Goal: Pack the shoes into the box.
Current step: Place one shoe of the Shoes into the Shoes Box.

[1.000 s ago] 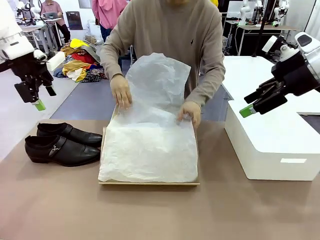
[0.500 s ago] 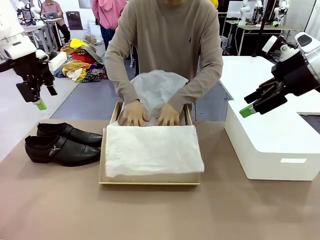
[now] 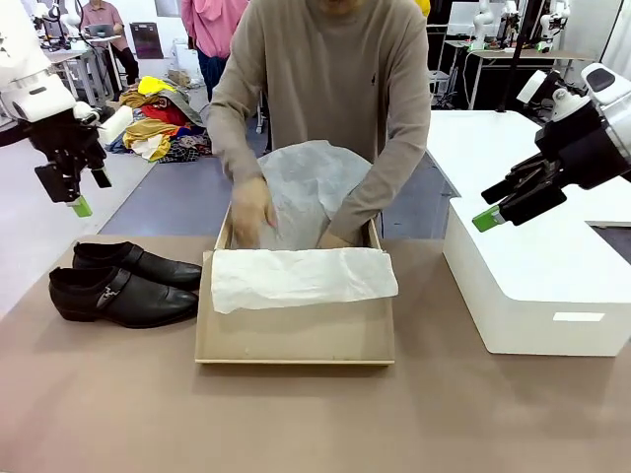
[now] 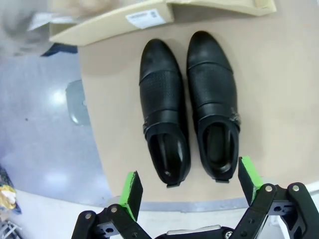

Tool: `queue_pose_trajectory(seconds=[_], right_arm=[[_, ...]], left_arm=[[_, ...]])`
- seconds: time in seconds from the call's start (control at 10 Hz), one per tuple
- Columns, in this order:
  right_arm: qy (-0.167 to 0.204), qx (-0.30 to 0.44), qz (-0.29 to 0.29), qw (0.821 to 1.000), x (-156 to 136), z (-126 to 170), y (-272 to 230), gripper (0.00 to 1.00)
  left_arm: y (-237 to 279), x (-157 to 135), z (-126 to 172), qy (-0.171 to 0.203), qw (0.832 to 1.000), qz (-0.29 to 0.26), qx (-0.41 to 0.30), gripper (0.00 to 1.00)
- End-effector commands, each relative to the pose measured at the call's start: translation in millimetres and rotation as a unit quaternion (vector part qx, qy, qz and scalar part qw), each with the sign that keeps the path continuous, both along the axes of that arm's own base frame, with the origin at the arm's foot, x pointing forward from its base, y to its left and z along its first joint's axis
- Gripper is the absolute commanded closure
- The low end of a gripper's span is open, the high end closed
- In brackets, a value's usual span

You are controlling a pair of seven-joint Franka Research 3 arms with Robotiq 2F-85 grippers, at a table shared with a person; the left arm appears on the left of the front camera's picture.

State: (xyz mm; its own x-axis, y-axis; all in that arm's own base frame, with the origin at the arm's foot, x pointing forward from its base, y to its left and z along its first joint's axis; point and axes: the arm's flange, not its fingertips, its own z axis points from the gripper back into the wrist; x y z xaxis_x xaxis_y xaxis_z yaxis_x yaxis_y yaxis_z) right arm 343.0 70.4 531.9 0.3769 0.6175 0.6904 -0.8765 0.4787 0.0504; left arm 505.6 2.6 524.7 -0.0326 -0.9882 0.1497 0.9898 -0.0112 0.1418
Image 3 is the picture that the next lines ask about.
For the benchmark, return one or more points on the person in beige sweater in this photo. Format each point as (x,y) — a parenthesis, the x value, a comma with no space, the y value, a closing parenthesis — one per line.
(325,74)

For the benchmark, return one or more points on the seated person in pink shirt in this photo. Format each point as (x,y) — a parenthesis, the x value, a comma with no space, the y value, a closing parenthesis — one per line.
(103,15)

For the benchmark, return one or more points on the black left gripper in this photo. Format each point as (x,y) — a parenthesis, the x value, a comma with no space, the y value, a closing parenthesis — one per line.
(69,138)

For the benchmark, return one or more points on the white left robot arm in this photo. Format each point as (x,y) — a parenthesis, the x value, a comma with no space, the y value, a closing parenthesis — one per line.
(24,74)

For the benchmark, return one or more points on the person's left hand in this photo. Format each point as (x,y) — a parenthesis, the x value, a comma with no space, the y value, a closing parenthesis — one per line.
(335,241)

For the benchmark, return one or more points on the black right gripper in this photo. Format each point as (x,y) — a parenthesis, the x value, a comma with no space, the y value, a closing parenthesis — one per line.
(586,148)

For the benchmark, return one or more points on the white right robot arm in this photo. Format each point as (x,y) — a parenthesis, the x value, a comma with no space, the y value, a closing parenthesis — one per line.
(613,113)

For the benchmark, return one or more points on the grey laptop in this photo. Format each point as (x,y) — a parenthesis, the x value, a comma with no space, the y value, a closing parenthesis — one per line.
(100,30)

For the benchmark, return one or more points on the black vertical pole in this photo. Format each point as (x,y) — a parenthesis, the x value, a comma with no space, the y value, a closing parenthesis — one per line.
(517,49)

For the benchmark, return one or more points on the person's right forearm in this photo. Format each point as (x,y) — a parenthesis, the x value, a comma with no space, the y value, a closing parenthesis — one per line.
(239,162)

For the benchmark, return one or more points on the beige cardboard shoe box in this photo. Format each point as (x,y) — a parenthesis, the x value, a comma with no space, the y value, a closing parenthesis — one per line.
(296,340)

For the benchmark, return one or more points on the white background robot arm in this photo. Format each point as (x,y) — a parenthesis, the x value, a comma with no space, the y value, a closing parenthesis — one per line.
(482,20)
(554,22)

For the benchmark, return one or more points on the white tissue paper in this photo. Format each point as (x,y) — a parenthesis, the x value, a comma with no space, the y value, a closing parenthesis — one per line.
(301,278)

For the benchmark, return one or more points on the colourful clothes pile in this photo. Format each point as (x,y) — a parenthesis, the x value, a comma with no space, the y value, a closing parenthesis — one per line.
(158,123)

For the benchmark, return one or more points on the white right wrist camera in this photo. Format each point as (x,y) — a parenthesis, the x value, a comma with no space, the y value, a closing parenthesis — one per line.
(535,86)

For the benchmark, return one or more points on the person's right hand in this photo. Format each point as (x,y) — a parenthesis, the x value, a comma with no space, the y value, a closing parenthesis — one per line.
(251,207)

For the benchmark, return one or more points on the background work table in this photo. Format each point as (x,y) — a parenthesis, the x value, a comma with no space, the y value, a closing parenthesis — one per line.
(89,49)

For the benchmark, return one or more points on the black framed background table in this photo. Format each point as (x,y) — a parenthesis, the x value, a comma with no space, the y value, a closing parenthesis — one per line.
(493,54)

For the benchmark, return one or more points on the white rectangular label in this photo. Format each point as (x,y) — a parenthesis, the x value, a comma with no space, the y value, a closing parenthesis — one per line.
(578,317)

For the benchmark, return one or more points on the person's left forearm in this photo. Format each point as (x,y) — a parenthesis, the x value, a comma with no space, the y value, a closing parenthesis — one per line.
(365,197)

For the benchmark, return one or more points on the person in pink hoodie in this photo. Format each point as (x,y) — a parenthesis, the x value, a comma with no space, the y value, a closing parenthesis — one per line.
(212,29)

